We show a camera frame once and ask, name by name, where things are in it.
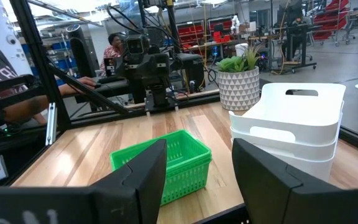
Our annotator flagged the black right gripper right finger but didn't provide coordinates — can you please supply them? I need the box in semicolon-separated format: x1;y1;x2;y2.
231;138;303;224

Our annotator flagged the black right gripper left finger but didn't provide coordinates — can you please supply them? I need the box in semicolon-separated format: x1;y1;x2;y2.
91;138;168;224

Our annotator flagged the green plastic mesh basket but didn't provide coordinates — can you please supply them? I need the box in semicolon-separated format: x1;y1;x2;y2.
116;158;213;207
113;154;213;178
109;129;213;172

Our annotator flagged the white plastic basket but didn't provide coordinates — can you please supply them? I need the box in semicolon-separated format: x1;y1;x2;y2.
228;82;347;146
230;101;345;162
231;113;344;183

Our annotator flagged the dark desk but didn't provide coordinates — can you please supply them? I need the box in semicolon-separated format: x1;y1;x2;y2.
73;75;132;104

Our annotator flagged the red storage bin rack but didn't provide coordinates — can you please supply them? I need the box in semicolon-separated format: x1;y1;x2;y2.
208;16;234;44
312;0;351;41
175;20;206;48

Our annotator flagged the person's hand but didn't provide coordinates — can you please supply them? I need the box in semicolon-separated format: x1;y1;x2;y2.
76;76;98;90

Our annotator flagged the green succulent plant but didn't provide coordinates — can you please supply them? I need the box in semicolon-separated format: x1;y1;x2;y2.
215;43;262;73

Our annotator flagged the white triangle-patterned plant pot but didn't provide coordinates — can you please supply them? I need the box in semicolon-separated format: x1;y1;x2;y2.
218;65;260;112

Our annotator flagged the white bucket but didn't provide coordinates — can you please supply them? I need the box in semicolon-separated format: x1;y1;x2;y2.
234;42;249;58

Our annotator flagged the black standing desk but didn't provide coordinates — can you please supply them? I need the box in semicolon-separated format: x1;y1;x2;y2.
272;24;319;74

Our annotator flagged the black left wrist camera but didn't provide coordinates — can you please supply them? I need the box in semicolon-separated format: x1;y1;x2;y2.
125;33;145;56

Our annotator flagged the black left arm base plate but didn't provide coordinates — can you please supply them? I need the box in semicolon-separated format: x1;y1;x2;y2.
144;102;180;118

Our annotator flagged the black cable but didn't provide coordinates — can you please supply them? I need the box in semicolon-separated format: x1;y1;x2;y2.
106;4;145;37

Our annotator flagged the silver metal bracket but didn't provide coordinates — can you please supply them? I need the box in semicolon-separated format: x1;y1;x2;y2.
45;102;58;147

